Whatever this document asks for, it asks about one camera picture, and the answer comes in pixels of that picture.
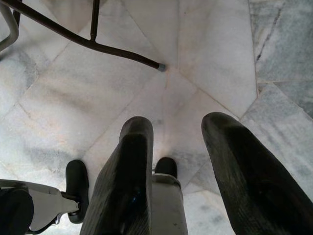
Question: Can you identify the black robot foot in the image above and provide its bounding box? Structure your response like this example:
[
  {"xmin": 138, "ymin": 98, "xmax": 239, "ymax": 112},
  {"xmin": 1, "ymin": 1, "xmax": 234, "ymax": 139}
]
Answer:
[
  {"xmin": 155, "ymin": 157, "xmax": 178, "ymax": 178},
  {"xmin": 66, "ymin": 160, "xmax": 90, "ymax": 224}
]

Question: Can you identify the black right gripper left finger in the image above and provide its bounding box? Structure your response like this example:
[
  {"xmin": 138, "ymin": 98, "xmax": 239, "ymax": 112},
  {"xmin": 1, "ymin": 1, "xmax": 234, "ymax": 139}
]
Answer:
[{"xmin": 80, "ymin": 116, "xmax": 155, "ymax": 235}]

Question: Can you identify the black robot right foot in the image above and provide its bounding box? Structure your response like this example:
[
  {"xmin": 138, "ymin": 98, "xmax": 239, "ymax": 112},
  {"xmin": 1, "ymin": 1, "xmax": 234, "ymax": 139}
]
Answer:
[{"xmin": 155, "ymin": 157, "xmax": 178, "ymax": 178}]

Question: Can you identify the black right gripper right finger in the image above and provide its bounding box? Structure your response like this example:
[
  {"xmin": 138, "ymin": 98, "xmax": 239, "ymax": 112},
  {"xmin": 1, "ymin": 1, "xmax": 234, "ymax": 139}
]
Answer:
[{"xmin": 201, "ymin": 112, "xmax": 313, "ymax": 235}]

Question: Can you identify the silver robot left leg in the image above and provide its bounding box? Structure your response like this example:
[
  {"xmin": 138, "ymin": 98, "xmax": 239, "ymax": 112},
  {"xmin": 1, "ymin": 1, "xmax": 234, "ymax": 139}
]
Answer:
[{"xmin": 0, "ymin": 178, "xmax": 83, "ymax": 235}]

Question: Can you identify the silver robot right leg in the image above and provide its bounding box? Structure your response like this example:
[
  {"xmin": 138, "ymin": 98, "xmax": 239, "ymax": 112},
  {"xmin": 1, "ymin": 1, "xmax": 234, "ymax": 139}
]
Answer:
[{"xmin": 151, "ymin": 172, "xmax": 188, "ymax": 235}]

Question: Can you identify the silver robot leg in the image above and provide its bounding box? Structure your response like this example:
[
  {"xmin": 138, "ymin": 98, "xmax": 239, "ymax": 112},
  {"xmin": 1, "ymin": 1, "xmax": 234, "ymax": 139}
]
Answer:
[
  {"xmin": 151, "ymin": 172, "xmax": 188, "ymax": 235},
  {"xmin": 0, "ymin": 178, "xmax": 83, "ymax": 235}
]

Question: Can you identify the grey bent metal tube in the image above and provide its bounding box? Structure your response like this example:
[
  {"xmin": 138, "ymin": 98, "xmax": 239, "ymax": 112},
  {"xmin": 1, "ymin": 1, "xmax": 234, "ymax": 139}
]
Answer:
[{"xmin": 0, "ymin": 3, "xmax": 20, "ymax": 58}]

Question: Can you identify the black robot left foot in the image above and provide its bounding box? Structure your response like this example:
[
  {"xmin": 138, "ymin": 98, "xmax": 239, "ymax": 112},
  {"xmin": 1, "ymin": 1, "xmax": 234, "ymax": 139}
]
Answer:
[{"xmin": 66, "ymin": 160, "xmax": 90, "ymax": 224}]

